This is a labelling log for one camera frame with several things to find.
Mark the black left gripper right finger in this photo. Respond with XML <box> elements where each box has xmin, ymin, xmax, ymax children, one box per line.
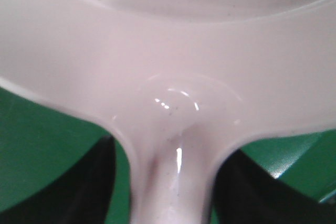
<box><xmin>212</xmin><ymin>150</ymin><xmax>335</xmax><ymax>224</ymax></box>

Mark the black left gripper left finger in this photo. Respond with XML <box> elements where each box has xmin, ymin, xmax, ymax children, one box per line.
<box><xmin>1</xmin><ymin>136</ymin><xmax>116</xmax><ymax>223</ymax></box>

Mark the pink plastic dustpan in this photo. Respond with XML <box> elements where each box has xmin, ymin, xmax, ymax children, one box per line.
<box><xmin>1</xmin><ymin>0</ymin><xmax>335</xmax><ymax>223</ymax></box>

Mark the green conveyor belt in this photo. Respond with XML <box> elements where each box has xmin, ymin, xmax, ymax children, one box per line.
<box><xmin>1</xmin><ymin>90</ymin><xmax>335</xmax><ymax>223</ymax></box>

